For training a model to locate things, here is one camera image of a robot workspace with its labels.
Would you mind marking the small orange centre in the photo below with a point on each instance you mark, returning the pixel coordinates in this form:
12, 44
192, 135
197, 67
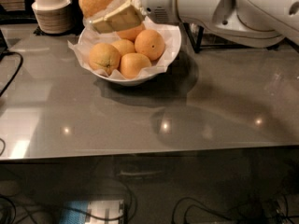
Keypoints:
124, 46

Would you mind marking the blue white box below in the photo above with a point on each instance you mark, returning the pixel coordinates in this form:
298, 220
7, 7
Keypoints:
94, 212

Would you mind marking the white paper bowl liner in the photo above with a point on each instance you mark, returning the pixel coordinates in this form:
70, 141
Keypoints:
165, 34

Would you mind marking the white ceramic bowl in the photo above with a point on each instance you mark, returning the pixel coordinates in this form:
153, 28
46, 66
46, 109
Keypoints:
174, 44

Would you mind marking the stack of paper bowls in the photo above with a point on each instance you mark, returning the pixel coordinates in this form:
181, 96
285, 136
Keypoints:
53, 16

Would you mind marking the black wire rack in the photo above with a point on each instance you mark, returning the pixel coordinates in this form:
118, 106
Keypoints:
201, 38

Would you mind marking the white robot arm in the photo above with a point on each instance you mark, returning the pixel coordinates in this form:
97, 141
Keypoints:
255, 23

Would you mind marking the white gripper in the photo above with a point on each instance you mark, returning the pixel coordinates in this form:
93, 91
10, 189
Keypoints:
158, 0

